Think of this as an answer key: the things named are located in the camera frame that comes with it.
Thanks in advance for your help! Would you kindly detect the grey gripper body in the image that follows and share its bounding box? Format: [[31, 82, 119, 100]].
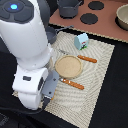
[[42, 70, 59, 98]]

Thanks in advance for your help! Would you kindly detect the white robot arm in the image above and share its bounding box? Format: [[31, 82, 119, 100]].
[[0, 0, 59, 110]]

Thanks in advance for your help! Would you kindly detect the round wooden plate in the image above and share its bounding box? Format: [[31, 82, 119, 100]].
[[55, 55, 83, 79]]

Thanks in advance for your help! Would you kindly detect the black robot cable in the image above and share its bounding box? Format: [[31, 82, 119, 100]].
[[0, 104, 51, 116]]

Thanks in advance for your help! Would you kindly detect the black burner disc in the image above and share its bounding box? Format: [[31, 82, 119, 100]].
[[88, 1, 104, 10], [80, 13, 98, 25]]

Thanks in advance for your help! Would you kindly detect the fork with orange handle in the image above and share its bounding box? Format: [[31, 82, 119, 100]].
[[59, 78, 84, 90]]

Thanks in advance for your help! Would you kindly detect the grey frying pan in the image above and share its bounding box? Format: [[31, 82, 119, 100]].
[[45, 25, 73, 44]]

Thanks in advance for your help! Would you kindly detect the pink stove board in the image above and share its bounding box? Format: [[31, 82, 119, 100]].
[[48, 0, 128, 43]]

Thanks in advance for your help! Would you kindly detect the beige bowl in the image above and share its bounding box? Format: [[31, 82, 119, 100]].
[[116, 4, 128, 31]]

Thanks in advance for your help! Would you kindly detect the dark grey cooking pot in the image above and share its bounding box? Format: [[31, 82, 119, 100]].
[[57, 0, 83, 18]]

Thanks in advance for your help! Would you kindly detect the light blue milk carton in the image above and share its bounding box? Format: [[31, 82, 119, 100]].
[[74, 33, 89, 50]]

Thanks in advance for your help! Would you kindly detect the knife with orange handle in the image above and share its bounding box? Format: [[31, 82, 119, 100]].
[[58, 49, 97, 63]]

